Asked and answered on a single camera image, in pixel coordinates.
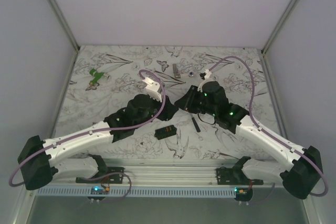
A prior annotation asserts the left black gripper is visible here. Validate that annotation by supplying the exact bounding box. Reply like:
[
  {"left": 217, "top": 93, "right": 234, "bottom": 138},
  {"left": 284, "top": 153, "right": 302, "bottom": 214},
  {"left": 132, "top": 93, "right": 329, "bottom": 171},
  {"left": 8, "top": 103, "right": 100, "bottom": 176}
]
[{"left": 134, "top": 93, "right": 179, "bottom": 129}]

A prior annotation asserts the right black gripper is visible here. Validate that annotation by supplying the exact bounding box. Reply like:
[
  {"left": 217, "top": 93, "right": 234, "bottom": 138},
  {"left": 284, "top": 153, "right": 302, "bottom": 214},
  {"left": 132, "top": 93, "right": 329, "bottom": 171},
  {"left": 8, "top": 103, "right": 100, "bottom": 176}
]
[{"left": 174, "top": 85, "right": 217, "bottom": 116}]

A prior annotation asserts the black fuse box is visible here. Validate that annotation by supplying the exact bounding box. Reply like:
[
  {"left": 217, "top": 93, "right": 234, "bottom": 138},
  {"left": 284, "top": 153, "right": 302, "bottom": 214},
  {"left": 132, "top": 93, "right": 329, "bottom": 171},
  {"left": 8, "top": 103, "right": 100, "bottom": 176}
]
[{"left": 154, "top": 125, "right": 177, "bottom": 140}]

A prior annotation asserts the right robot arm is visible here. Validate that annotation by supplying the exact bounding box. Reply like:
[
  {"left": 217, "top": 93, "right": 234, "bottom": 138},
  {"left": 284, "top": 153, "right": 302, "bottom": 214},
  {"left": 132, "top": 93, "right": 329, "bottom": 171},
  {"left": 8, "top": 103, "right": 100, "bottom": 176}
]
[{"left": 175, "top": 81, "right": 325, "bottom": 199}]

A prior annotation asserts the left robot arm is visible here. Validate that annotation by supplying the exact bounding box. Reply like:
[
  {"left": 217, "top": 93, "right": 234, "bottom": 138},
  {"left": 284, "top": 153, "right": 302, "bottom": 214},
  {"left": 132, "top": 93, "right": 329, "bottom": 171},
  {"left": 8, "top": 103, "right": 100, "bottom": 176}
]
[{"left": 17, "top": 94, "right": 178, "bottom": 190}]

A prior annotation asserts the floral patterned table mat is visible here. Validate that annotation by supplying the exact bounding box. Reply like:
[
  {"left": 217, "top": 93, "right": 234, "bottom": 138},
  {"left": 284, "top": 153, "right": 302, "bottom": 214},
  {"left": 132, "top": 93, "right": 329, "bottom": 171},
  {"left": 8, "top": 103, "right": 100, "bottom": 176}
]
[{"left": 55, "top": 46, "right": 278, "bottom": 159}]

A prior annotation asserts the green plastic connector part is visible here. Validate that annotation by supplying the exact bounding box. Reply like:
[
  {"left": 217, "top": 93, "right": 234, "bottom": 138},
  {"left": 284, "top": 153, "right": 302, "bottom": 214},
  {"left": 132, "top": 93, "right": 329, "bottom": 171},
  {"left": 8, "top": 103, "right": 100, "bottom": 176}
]
[{"left": 89, "top": 69, "right": 104, "bottom": 86}]

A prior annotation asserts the left small circuit board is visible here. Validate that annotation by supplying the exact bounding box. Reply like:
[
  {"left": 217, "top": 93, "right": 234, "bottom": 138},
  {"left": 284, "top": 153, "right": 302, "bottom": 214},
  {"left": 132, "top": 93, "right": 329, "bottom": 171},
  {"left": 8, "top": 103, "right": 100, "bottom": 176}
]
[{"left": 88, "top": 186, "right": 109, "bottom": 201}]

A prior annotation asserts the small circuit board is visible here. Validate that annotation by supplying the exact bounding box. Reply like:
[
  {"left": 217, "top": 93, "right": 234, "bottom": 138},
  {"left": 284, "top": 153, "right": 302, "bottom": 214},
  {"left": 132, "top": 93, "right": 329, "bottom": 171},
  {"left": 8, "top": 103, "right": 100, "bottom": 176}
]
[
  {"left": 88, "top": 186, "right": 109, "bottom": 201},
  {"left": 234, "top": 188, "right": 253, "bottom": 202}
]

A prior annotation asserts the right small circuit board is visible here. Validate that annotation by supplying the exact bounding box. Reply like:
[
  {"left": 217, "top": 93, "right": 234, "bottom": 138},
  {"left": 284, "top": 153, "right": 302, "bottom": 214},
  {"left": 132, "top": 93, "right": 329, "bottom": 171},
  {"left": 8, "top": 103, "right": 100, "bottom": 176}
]
[{"left": 234, "top": 188, "right": 253, "bottom": 202}]

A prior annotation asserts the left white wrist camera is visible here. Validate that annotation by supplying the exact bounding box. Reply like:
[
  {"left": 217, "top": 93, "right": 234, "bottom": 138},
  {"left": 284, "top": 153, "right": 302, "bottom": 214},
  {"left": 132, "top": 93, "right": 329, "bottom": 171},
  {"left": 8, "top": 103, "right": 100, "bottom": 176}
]
[{"left": 142, "top": 77, "right": 163, "bottom": 102}]

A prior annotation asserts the black handled hammer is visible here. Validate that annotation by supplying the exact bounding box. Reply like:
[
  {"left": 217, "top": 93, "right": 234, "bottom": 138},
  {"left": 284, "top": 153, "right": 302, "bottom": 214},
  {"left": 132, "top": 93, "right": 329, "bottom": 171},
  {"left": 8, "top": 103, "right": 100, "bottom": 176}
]
[{"left": 191, "top": 114, "right": 201, "bottom": 133}]

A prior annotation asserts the grey metal bracket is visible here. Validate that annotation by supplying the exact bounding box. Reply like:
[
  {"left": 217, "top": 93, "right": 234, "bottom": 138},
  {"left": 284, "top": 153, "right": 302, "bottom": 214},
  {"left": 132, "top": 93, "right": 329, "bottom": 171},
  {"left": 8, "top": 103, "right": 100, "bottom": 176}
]
[{"left": 172, "top": 63, "right": 181, "bottom": 79}]

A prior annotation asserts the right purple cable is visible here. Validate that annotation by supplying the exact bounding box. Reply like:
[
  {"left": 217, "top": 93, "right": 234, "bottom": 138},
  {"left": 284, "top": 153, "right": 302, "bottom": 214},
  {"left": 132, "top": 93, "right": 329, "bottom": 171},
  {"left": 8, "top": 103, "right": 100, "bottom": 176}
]
[{"left": 209, "top": 55, "right": 329, "bottom": 206}]

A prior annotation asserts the aluminium front rail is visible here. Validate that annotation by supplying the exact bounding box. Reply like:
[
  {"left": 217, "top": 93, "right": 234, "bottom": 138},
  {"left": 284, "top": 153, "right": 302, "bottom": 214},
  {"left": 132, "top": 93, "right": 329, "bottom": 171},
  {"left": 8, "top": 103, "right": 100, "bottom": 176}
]
[{"left": 23, "top": 157, "right": 285, "bottom": 190}]

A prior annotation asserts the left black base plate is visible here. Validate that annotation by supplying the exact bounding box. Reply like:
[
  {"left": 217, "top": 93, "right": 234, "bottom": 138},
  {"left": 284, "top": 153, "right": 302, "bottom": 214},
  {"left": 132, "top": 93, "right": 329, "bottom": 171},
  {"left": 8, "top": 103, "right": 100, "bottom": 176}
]
[{"left": 75, "top": 167, "right": 124, "bottom": 184}]

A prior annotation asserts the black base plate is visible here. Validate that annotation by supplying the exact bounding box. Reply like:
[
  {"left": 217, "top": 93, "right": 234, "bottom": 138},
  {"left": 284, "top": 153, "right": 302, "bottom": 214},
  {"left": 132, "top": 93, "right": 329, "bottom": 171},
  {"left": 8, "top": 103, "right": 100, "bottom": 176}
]
[
  {"left": 75, "top": 167, "right": 124, "bottom": 184},
  {"left": 216, "top": 167, "right": 264, "bottom": 186}
]

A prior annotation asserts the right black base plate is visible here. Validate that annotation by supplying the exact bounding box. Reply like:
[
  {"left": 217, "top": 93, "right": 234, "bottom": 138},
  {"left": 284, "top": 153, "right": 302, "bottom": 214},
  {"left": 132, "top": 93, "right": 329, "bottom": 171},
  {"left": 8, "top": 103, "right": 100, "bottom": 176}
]
[{"left": 216, "top": 167, "right": 264, "bottom": 186}]

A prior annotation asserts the white slotted cable duct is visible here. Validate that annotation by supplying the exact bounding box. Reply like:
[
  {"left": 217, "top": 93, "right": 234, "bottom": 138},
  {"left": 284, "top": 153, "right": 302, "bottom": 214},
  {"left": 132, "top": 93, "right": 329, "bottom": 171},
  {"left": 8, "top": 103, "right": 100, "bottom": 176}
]
[{"left": 36, "top": 186, "right": 235, "bottom": 198}]

